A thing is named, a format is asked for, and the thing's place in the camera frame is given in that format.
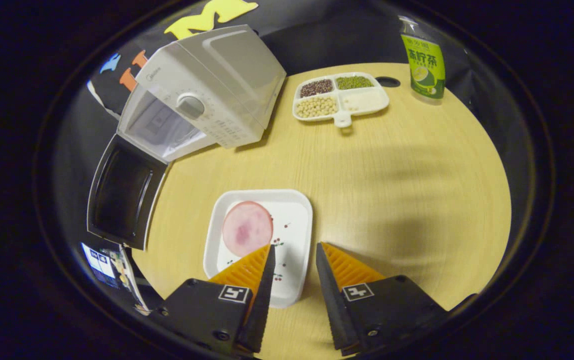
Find pink ham slice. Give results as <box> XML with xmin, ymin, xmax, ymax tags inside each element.
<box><xmin>222</xmin><ymin>201</ymin><xmax>274</xmax><ymax>258</ymax></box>

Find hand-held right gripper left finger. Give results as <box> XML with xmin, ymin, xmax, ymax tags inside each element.
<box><xmin>148</xmin><ymin>243</ymin><xmax>277</xmax><ymax>359</ymax></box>

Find green drink bottle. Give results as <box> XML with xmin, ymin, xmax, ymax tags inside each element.
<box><xmin>398</xmin><ymin>15</ymin><xmax>447</xmax><ymax>101</ymax></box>

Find white square plate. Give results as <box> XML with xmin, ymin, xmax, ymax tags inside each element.
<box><xmin>203</xmin><ymin>189</ymin><xmax>314</xmax><ymax>309</ymax></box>

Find white blue printed board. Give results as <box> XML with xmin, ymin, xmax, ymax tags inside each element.
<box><xmin>81</xmin><ymin>242</ymin><xmax>150</xmax><ymax>316</ymax></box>

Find white divided grain tray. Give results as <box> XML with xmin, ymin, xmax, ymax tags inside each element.
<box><xmin>292</xmin><ymin>71</ymin><xmax>390</xmax><ymax>128</ymax></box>

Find black backdrop cloth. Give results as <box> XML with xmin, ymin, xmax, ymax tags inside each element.
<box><xmin>84</xmin><ymin>0</ymin><xmax>478</xmax><ymax>121</ymax></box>

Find white microwave oven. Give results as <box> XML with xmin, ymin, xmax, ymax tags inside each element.
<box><xmin>86</xmin><ymin>24</ymin><xmax>288</xmax><ymax>252</ymax></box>

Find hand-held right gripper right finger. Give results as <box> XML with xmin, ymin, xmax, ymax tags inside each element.
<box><xmin>315</xmin><ymin>242</ymin><xmax>450</xmax><ymax>357</ymax></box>

